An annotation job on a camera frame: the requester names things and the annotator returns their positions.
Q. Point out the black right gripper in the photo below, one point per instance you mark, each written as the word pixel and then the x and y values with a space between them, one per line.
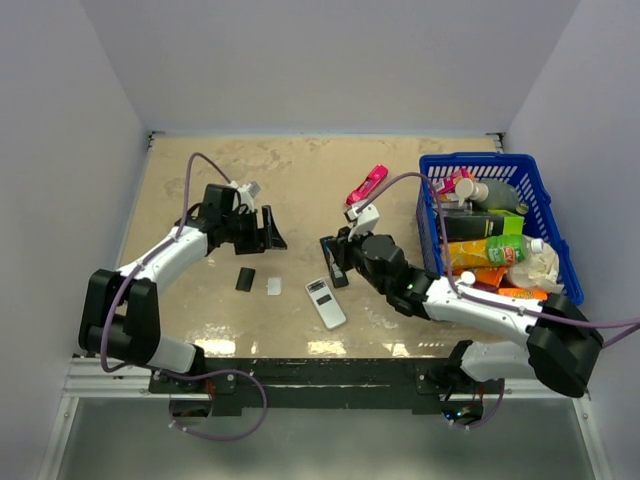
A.
pixel 343 246

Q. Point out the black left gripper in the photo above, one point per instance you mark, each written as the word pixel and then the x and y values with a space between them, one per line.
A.
pixel 258 238

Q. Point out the black remote control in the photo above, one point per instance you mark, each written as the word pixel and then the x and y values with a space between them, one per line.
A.
pixel 337 275

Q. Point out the white battery cover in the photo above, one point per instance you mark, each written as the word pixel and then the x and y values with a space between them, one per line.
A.
pixel 274 286

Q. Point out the black battery cover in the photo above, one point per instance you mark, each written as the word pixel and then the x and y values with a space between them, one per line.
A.
pixel 245 279

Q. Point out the white remote control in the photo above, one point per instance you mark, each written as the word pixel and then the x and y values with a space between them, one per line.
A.
pixel 326 304

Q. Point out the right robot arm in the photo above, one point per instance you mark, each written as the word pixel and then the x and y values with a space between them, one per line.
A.
pixel 550 341

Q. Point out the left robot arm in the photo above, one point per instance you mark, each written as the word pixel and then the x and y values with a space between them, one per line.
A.
pixel 121 318

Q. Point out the black green carton box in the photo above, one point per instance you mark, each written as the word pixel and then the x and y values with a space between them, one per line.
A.
pixel 475 225

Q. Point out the pink snack box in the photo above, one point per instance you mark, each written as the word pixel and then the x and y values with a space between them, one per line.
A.
pixel 448 183

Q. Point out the small white cap bottle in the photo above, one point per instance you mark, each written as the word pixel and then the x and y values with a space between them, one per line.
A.
pixel 467 278

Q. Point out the orange snack packet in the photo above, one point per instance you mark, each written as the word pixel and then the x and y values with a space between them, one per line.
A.
pixel 494 280

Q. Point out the orange juice bottle green label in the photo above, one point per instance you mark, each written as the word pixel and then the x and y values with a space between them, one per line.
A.
pixel 495 251

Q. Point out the grey bottle beige cap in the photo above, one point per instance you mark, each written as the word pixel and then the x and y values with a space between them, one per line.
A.
pixel 490 194

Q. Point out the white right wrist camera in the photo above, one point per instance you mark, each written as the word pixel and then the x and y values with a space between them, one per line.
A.
pixel 362 220

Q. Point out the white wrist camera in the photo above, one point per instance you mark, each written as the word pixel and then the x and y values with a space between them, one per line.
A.
pixel 362 220
pixel 246 194

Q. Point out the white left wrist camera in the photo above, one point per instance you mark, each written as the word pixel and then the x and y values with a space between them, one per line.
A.
pixel 246 194

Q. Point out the aluminium frame rail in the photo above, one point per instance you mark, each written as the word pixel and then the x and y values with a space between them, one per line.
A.
pixel 86 379

